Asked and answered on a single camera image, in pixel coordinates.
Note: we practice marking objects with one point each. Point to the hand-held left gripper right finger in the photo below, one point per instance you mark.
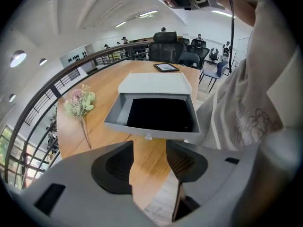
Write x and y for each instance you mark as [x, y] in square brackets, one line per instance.
[184, 162]

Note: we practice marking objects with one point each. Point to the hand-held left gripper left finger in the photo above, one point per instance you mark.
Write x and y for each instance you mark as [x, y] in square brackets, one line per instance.
[116, 171]

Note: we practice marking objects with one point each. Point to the grey drawer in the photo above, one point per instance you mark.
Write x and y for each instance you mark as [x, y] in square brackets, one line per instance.
[156, 117]

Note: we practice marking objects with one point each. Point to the white box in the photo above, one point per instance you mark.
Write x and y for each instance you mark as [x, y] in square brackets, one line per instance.
[155, 83]

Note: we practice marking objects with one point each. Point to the pink and green flower bouquet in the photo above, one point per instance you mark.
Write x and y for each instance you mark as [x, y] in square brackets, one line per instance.
[80, 103]

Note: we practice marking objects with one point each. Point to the person's white printed shirt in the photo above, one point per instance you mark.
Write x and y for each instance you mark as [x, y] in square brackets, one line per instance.
[251, 98]

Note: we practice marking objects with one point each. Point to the blue chair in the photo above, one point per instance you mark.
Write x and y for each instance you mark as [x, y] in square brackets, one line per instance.
[216, 71]

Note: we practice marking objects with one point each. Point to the black framed tablet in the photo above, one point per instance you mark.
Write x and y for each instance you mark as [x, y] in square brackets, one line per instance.
[166, 67]

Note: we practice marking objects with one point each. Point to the dark wooden handrail railing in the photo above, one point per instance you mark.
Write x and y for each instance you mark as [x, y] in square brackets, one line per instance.
[47, 89]

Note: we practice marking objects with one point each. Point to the dark grey office chair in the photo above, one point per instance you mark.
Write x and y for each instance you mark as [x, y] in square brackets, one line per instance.
[195, 54]

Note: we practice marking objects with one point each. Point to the black mesh office chair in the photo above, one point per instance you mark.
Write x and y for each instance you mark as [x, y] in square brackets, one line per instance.
[165, 48]

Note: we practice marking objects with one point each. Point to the white display shelf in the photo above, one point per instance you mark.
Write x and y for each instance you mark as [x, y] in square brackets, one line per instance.
[75, 55]

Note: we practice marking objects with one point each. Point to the whiteboard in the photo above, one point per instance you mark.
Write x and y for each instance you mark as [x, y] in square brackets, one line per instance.
[243, 48]

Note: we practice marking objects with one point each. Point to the long ceiling light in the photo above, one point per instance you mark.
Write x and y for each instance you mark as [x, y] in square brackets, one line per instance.
[148, 13]
[120, 24]

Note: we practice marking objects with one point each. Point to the round wall light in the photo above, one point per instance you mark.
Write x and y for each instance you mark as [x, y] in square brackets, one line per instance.
[43, 61]
[18, 58]
[12, 98]

